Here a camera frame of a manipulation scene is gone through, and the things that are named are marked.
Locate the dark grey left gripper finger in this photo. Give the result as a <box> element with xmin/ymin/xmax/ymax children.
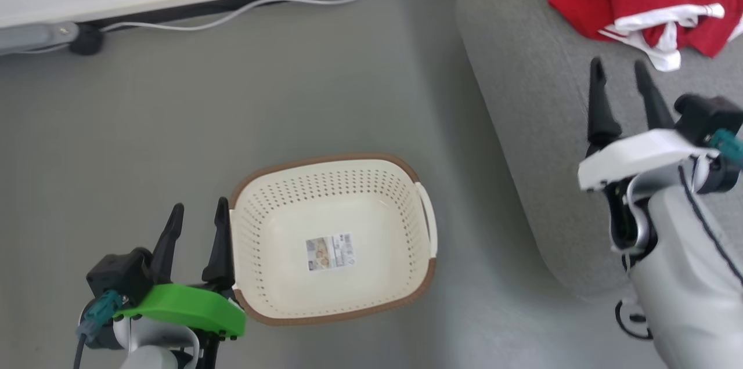
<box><xmin>201</xmin><ymin>197</ymin><xmax>236</xmax><ymax>292</ymax></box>
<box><xmin>152</xmin><ymin>202</ymin><xmax>185</xmax><ymax>286</ymax></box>

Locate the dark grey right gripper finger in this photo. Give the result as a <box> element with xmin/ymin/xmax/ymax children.
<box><xmin>586</xmin><ymin>57</ymin><xmax>623</xmax><ymax>151</ymax></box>
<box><xmin>634</xmin><ymin>60</ymin><xmax>676</xmax><ymax>132</ymax></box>

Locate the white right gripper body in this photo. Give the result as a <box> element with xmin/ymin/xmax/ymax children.
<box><xmin>578</xmin><ymin>128</ymin><xmax>721</xmax><ymax>193</ymax></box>

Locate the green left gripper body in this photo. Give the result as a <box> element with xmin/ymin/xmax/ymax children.
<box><xmin>113</xmin><ymin>283</ymin><xmax>246</xmax><ymax>339</ymax></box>

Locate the cream perforated laundry basket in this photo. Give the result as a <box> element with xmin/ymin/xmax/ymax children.
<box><xmin>229</xmin><ymin>153</ymin><xmax>438</xmax><ymax>326</ymax></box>

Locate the grey fabric sofa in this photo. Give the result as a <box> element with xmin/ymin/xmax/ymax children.
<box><xmin>456</xmin><ymin>0</ymin><xmax>743</xmax><ymax>300</ymax></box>

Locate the paper label sticker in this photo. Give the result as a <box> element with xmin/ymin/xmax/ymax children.
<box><xmin>306</xmin><ymin>234</ymin><xmax>355</xmax><ymax>273</ymax></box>

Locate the black round floor foot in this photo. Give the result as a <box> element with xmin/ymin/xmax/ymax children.
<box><xmin>70</xmin><ymin>24</ymin><xmax>105</xmax><ymax>56</ymax></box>

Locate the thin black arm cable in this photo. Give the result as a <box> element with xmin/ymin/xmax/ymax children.
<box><xmin>678</xmin><ymin>165</ymin><xmax>743</xmax><ymax>288</ymax></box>

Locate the grey metal frame leg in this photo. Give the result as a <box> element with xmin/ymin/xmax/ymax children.
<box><xmin>0</xmin><ymin>21</ymin><xmax>80</xmax><ymax>56</ymax></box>

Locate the white floor cable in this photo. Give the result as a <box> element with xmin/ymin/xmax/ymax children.
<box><xmin>17</xmin><ymin>0</ymin><xmax>463</xmax><ymax>54</ymax></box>

